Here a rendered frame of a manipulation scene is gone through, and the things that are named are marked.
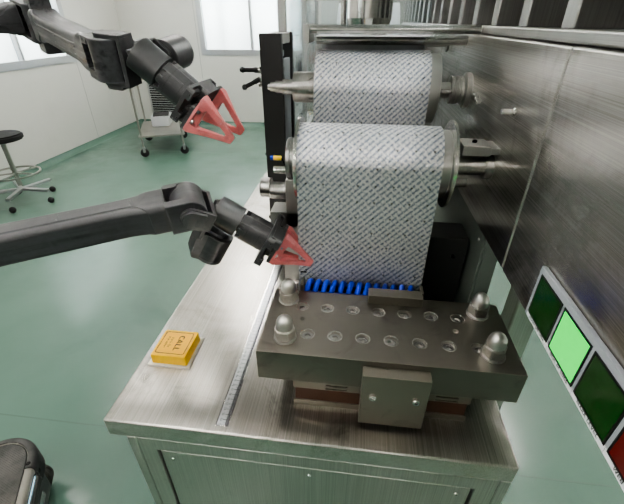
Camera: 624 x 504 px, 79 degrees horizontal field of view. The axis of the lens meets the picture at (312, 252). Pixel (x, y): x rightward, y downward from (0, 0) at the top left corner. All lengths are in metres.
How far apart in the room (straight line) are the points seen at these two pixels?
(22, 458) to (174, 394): 1.00
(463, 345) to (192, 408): 0.46
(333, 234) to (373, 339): 0.20
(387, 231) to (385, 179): 0.10
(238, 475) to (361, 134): 0.63
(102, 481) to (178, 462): 1.03
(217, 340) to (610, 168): 0.69
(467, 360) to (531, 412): 1.42
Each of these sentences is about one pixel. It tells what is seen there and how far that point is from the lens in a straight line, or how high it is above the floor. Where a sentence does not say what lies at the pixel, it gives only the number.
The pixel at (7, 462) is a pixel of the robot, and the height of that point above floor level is 0.24.
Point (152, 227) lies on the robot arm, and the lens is 0.67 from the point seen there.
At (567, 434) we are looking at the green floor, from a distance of 2.04.
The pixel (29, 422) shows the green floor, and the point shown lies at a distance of 2.14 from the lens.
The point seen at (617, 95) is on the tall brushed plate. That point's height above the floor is 1.41.
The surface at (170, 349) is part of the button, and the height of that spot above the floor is 0.92.
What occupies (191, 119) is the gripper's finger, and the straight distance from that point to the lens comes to 0.68.
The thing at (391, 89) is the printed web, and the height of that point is 1.34.
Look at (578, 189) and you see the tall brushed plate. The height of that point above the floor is 1.32.
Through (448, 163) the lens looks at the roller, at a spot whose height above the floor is 1.27.
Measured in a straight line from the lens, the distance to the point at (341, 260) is 0.71.
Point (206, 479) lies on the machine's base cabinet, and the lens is 0.83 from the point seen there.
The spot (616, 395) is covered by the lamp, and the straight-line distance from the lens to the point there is 0.41.
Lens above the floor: 1.46
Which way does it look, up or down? 32 degrees down
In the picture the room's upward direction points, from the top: straight up
